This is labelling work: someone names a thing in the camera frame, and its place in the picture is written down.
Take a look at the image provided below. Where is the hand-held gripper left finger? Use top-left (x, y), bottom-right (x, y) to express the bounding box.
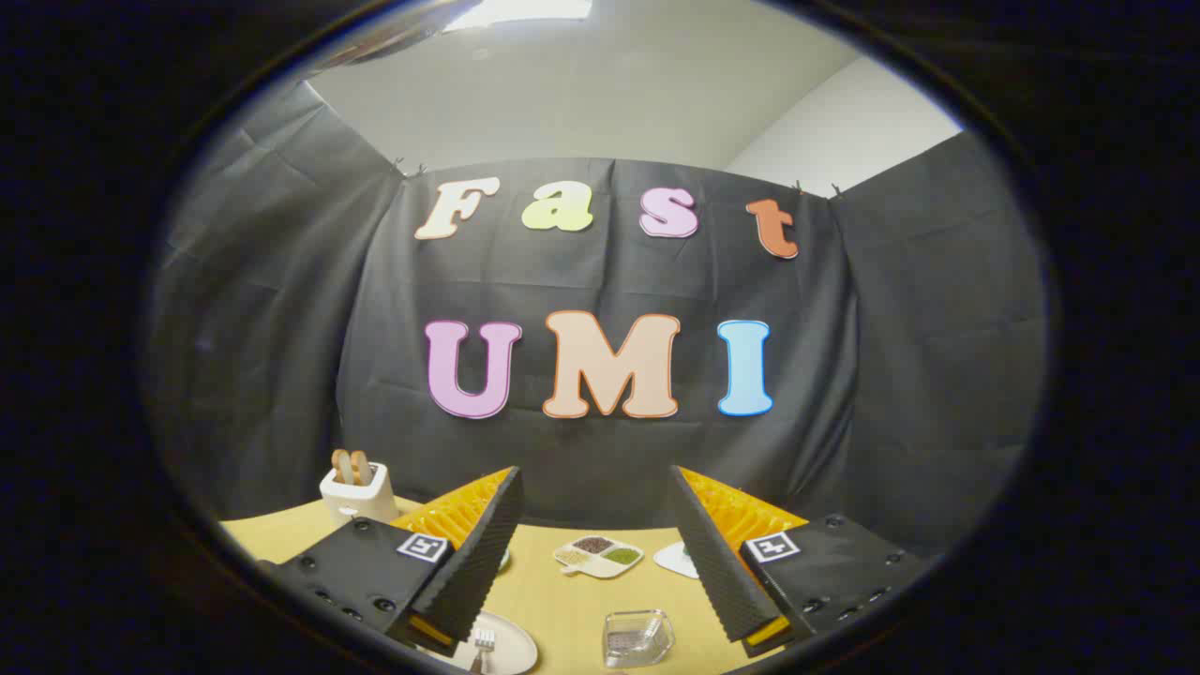
top-left (258, 466), bottom-right (526, 658)

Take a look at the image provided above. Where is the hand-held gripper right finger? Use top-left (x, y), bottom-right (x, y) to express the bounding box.
top-left (667, 466), bottom-right (926, 658)

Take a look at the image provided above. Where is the white square coaster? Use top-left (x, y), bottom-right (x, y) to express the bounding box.
top-left (653, 541), bottom-right (700, 579)

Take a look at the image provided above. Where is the round white plate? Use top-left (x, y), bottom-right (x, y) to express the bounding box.
top-left (422, 611), bottom-right (539, 675)

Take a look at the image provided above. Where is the white divided grain dish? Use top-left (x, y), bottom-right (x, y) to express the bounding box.
top-left (553, 535), bottom-right (645, 579)

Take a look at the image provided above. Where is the white toaster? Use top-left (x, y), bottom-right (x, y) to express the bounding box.
top-left (320, 461), bottom-right (399, 526)

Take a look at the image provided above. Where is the metal wire cutlery basket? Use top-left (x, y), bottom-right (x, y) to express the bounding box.
top-left (603, 609), bottom-right (676, 669)

